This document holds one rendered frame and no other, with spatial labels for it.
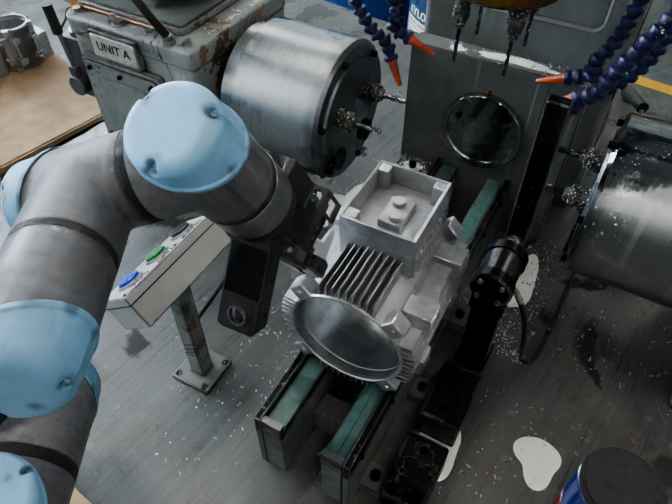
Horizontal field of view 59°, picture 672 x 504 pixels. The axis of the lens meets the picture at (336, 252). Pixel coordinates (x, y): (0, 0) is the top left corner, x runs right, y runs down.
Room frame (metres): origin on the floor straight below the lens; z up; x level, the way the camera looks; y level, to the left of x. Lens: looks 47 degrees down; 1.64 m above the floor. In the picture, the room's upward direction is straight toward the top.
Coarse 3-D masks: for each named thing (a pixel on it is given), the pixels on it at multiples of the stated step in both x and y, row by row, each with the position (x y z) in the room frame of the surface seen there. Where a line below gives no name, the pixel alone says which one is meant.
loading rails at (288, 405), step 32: (480, 192) 0.81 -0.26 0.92; (480, 224) 0.72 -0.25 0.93; (480, 256) 0.74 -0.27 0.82; (448, 320) 0.60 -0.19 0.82; (288, 384) 0.42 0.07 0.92; (320, 384) 0.43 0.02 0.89; (416, 384) 0.47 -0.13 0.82; (256, 416) 0.36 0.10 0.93; (288, 416) 0.37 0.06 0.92; (320, 416) 0.41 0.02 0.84; (352, 416) 0.37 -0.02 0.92; (384, 416) 0.38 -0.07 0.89; (288, 448) 0.35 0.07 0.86; (352, 448) 0.33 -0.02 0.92; (352, 480) 0.30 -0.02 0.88
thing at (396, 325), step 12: (444, 228) 0.55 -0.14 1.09; (456, 228) 0.55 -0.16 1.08; (300, 276) 0.47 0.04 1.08; (300, 288) 0.45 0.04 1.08; (312, 288) 0.45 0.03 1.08; (396, 312) 0.41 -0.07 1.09; (384, 324) 0.40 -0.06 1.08; (396, 324) 0.40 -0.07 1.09; (408, 324) 0.40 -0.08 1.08; (396, 336) 0.39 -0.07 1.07; (300, 348) 0.45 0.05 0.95; (384, 384) 0.39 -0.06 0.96; (396, 384) 0.39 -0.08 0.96
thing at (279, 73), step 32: (256, 32) 0.94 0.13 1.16; (288, 32) 0.93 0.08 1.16; (320, 32) 0.93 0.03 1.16; (256, 64) 0.88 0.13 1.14; (288, 64) 0.86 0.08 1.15; (320, 64) 0.85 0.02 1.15; (352, 64) 0.88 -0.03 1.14; (224, 96) 0.88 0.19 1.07; (256, 96) 0.85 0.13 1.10; (288, 96) 0.82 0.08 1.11; (320, 96) 0.81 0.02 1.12; (352, 96) 0.88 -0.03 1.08; (256, 128) 0.83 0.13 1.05; (288, 128) 0.80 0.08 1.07; (320, 128) 0.79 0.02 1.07; (352, 128) 0.81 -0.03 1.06; (320, 160) 0.79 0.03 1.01; (352, 160) 0.89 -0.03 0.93
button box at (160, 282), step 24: (168, 240) 0.56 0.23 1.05; (192, 240) 0.54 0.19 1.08; (216, 240) 0.55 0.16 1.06; (144, 264) 0.52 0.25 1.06; (168, 264) 0.49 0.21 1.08; (192, 264) 0.51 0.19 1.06; (120, 288) 0.47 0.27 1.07; (144, 288) 0.46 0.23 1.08; (168, 288) 0.47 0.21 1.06; (120, 312) 0.44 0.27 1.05; (144, 312) 0.43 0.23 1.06
